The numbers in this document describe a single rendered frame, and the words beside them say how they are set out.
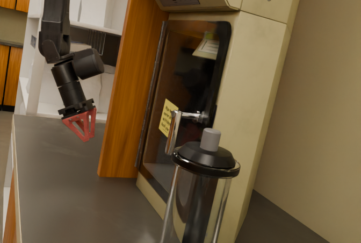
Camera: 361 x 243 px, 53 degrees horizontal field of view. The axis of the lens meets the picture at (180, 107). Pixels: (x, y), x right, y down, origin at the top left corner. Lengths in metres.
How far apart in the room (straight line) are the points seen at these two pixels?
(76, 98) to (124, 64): 0.15
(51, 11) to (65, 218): 0.49
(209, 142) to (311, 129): 0.57
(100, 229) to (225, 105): 0.35
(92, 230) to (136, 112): 0.37
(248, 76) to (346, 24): 0.45
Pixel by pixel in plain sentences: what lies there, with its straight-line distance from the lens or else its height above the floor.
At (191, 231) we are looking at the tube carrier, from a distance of 0.56.
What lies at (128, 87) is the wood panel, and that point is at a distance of 0.98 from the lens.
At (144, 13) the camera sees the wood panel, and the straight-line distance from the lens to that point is 0.98.
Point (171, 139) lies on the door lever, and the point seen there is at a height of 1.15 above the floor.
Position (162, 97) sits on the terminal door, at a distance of 0.87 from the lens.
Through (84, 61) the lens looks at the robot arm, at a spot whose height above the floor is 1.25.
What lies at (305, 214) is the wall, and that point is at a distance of 1.10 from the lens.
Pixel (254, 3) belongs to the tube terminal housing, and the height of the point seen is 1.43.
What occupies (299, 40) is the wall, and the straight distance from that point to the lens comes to 1.18.
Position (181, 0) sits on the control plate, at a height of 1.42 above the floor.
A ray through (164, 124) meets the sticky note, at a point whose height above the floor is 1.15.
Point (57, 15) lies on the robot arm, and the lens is 0.97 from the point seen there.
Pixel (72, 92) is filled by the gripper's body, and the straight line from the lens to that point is 0.95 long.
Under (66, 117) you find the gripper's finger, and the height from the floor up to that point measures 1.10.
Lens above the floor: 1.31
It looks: 8 degrees down
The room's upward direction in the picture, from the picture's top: 12 degrees clockwise
